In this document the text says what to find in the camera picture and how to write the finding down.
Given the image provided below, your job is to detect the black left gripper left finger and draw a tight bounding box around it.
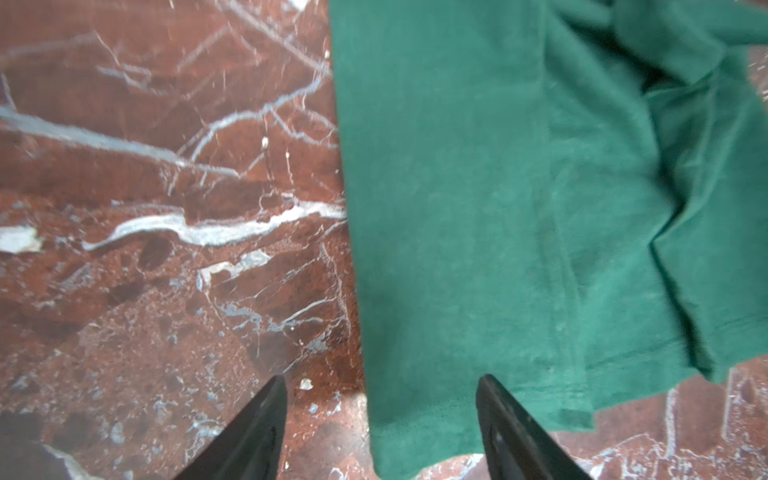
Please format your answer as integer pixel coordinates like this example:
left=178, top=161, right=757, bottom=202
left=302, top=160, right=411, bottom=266
left=176, top=375, right=288, bottom=480

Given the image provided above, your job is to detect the green t-shirt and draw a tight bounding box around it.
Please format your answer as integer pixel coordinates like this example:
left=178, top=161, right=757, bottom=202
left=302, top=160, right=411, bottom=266
left=330, top=1, right=767, bottom=479

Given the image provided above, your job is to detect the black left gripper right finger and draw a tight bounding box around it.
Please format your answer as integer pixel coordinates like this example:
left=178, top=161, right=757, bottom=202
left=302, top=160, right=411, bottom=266
left=476, top=374, right=590, bottom=480

